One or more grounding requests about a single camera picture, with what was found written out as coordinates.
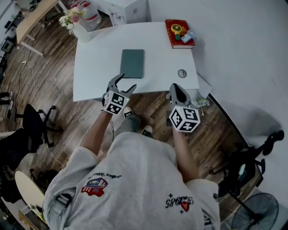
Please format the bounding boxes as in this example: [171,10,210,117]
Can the person's right forearm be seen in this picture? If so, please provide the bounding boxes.
[172,129,200,183]

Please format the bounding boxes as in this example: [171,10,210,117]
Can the red hardcover book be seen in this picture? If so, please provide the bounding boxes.
[164,19,196,49]

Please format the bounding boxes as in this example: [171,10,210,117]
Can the person's left shoe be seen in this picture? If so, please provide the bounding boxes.
[123,106,134,119]

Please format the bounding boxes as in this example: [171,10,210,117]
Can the clear water jug red label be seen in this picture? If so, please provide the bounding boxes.
[79,1,102,32]

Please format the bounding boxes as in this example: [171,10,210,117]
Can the yellow handheld fan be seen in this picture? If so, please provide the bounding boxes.
[170,23,185,41]

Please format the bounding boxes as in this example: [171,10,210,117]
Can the person's left forearm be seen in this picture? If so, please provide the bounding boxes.
[80,111,113,156]

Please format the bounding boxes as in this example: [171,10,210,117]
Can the black office chair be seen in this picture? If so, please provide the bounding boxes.
[0,104,64,172]
[208,129,285,204]

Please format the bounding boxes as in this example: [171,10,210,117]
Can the white round table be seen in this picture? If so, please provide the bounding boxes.
[14,170,46,210]

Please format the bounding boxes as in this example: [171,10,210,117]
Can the white cardboard box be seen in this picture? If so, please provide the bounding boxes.
[97,0,149,27]

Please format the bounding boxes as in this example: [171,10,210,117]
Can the pastel flower bouquet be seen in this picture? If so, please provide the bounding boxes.
[58,6,87,35]

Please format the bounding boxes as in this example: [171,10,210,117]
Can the person's right shoe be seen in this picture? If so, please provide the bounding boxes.
[141,125,154,137]

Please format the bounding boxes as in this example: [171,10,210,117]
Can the person's shoe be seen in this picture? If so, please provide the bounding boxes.
[123,106,134,119]
[141,125,154,137]

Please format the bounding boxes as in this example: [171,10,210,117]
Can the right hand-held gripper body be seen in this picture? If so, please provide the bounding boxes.
[166,89,201,133]

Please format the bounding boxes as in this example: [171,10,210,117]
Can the white vase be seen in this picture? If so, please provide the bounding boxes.
[72,22,93,44]

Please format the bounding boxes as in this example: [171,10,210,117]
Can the light blue handheld fan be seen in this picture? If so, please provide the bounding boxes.
[180,29,197,44]

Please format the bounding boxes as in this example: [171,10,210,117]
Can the person's grey trouser leg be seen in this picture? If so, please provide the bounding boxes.
[115,114,142,137]

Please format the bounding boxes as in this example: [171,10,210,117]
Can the dark green notebook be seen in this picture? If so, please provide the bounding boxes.
[119,49,145,80]

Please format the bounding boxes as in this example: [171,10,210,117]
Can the wooden table white legs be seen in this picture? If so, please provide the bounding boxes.
[15,0,68,57]

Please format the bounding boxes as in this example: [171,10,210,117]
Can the black floor fan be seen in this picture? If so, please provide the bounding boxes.
[231,192,280,230]

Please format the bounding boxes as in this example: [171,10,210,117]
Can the person's grey sweatshirt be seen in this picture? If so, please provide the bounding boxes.
[42,132,221,230]

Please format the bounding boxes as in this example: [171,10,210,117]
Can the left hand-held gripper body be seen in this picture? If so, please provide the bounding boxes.
[102,79,131,115]

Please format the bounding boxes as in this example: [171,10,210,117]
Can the small pale flower sprig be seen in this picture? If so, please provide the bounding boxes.
[194,96,211,117]

